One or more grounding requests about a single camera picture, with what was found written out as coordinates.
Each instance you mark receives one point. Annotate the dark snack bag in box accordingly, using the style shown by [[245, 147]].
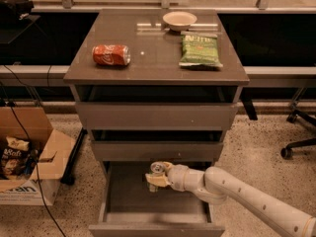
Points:
[[18, 159]]

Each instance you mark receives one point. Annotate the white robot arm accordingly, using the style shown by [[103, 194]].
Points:
[[214, 185]]

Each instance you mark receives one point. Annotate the green chip bag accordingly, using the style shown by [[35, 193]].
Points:
[[199, 50]]

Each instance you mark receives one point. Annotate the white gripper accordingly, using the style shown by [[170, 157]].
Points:
[[177, 175]]

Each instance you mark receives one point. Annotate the black bag on shelf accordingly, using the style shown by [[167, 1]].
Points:
[[12, 11]]

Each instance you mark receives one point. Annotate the red cola can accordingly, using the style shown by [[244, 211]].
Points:
[[112, 54]]

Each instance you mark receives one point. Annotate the grey top drawer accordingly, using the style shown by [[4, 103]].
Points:
[[156, 108]]

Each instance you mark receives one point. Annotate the grey drawer cabinet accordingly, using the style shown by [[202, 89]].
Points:
[[155, 52]]

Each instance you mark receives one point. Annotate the white bowl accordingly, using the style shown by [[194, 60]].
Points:
[[179, 21]]

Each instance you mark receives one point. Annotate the grey open bottom drawer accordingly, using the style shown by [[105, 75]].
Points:
[[129, 209]]

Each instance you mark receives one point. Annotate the green soda can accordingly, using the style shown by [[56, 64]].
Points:
[[157, 169]]

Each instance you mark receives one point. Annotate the black table leg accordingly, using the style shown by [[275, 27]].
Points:
[[68, 177]]

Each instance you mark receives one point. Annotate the cardboard box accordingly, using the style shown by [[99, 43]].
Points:
[[54, 148]]

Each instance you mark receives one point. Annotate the grey middle drawer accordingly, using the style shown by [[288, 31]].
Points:
[[152, 145]]

